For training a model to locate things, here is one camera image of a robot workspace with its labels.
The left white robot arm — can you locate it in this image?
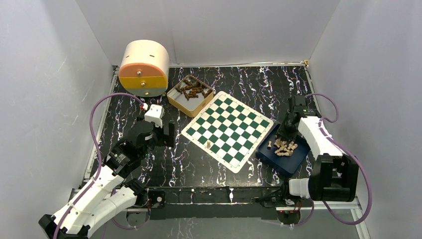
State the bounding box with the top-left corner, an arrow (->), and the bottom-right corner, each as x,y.
38,118 -> 176,239

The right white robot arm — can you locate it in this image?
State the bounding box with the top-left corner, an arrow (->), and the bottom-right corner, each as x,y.
276,96 -> 359,206

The pile of light chess pieces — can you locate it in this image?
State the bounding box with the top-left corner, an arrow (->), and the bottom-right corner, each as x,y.
274,138 -> 298,156

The pile of dark chess pieces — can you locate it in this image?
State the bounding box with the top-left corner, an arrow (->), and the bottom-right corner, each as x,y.
176,80 -> 213,100

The green white chess board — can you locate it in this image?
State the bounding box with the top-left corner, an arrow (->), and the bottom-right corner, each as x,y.
182,92 -> 274,173

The dark blue tray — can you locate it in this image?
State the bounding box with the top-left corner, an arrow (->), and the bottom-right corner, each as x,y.
255,124 -> 310,178

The tan square tin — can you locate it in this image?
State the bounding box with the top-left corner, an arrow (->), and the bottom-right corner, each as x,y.
167,75 -> 214,118

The cream round drawer box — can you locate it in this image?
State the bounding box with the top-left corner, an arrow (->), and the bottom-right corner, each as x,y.
118,40 -> 170,97

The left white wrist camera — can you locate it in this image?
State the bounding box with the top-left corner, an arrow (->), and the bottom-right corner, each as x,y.
144,104 -> 164,128

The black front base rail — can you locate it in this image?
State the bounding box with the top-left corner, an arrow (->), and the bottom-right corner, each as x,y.
149,186 -> 295,220

